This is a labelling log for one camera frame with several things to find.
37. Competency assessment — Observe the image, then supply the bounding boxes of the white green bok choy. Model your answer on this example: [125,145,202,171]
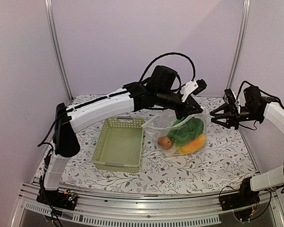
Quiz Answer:
[167,117,204,147]

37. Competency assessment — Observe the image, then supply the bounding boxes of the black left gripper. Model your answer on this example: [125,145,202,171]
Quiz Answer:
[157,88,204,121]

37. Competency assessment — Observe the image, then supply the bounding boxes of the aluminium front rail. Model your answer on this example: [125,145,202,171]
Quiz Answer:
[9,182,284,227]

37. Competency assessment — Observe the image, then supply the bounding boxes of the pale green plastic basket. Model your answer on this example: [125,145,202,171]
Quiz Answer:
[92,116,145,173]

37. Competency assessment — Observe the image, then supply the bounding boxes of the brown potato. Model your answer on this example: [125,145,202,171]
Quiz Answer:
[158,136,174,150]

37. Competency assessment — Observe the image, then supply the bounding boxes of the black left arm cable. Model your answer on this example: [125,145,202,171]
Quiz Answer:
[138,52,196,83]

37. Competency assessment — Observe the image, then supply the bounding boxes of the floral patterned table mat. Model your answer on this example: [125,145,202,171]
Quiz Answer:
[60,110,257,194]

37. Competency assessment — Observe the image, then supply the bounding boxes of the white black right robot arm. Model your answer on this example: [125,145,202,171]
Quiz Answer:
[210,80,284,206]

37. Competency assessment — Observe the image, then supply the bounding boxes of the left aluminium frame post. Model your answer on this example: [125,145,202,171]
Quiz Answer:
[44,0,73,101]

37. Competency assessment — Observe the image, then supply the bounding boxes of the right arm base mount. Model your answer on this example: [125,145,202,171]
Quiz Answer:
[219,177,260,211]

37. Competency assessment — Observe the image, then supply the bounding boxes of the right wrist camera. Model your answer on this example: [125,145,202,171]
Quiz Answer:
[224,88,241,114]

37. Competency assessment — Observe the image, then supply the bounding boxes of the aluminium frame post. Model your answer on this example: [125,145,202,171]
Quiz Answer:
[226,0,251,88]
[44,0,73,101]

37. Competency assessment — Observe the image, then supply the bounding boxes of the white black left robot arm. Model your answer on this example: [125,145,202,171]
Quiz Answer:
[42,65,207,205]

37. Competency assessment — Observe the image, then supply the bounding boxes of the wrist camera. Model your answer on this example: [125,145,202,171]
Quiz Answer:
[224,88,241,114]
[180,79,207,103]

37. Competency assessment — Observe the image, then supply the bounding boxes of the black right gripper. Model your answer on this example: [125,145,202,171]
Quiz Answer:
[211,102,262,130]

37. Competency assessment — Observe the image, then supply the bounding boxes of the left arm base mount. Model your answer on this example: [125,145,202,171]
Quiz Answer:
[36,189,78,211]

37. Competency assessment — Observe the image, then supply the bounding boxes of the clear zip top bag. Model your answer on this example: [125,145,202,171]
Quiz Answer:
[142,108,207,157]

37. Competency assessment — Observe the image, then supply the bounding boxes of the right aluminium frame post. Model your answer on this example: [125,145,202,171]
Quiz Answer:
[226,0,251,88]

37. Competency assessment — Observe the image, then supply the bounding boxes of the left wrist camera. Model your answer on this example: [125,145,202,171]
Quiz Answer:
[180,79,207,103]

